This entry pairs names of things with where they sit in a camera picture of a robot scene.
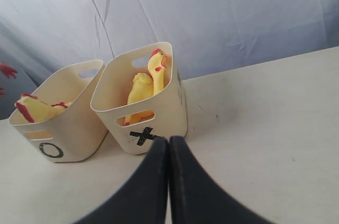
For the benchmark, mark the cream bin marked O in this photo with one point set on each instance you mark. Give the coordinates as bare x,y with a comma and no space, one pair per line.
76,133

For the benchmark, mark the white backdrop curtain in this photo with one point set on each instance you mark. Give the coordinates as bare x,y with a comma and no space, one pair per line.
39,37

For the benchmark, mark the cream bin marked X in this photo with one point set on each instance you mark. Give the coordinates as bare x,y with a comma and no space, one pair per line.
134,126

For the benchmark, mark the large front yellow rubber chicken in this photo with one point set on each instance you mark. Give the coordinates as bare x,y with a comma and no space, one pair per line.
34,110

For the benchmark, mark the headless yellow rubber chicken body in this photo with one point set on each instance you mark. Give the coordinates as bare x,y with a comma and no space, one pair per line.
142,89

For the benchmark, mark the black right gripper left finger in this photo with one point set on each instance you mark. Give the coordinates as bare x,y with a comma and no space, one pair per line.
143,197

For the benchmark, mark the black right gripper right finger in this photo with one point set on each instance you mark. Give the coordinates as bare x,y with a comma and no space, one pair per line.
195,197

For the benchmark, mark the yellow chicken head with tube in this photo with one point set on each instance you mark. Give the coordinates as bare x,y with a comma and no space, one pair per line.
156,67

